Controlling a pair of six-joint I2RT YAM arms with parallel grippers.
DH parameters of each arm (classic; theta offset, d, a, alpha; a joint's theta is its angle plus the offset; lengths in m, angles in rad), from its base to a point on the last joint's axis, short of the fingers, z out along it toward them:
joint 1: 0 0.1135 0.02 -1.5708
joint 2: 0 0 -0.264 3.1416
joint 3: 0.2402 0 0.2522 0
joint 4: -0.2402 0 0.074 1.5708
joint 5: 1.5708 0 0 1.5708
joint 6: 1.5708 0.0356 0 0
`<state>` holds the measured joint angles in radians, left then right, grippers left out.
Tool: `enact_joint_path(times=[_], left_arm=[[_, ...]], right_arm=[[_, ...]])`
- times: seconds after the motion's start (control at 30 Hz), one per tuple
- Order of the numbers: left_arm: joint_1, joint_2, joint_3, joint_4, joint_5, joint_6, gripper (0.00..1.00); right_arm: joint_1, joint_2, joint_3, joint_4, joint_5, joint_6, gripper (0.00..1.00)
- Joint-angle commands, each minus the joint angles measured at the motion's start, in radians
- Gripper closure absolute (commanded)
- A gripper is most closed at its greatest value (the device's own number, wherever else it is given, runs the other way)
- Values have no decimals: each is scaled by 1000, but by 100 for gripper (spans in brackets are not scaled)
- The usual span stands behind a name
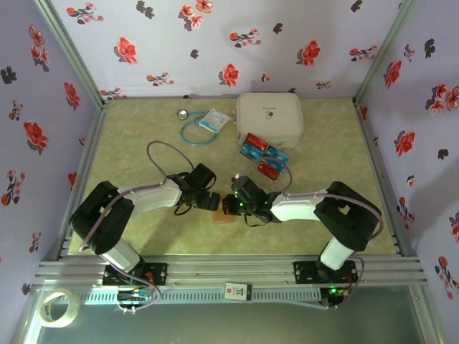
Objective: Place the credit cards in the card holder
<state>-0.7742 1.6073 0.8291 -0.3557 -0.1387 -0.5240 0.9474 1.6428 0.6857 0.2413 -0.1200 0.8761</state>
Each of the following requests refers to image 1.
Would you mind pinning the group of red/blue packets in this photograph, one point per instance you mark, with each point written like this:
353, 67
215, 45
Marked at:
264, 157

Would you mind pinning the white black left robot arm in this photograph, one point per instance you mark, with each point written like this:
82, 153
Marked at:
150, 193

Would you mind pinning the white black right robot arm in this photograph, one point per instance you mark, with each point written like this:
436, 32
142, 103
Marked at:
297, 208

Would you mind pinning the blue credit card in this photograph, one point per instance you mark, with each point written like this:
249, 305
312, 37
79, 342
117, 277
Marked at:
277, 153
251, 152

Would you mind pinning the white blue sealed packet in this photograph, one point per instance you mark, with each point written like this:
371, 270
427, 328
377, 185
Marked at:
213, 120

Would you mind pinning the white red label tag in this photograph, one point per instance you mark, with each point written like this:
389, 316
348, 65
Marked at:
237, 291

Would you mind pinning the blue stethoscope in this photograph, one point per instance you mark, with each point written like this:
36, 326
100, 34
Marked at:
183, 114

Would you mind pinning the white plastic storage box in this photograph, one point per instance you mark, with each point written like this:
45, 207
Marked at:
269, 114

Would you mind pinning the clear tape roll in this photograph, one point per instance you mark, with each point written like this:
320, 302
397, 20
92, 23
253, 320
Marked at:
76, 307

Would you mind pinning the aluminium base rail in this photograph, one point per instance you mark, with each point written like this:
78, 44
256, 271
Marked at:
229, 270

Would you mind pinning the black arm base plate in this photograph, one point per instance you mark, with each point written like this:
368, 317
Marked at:
305, 274
156, 274

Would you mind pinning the aluminium side rail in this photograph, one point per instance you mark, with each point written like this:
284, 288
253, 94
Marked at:
89, 150
380, 172

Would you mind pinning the aluminium frame post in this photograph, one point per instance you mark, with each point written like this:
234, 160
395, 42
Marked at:
68, 50
385, 53

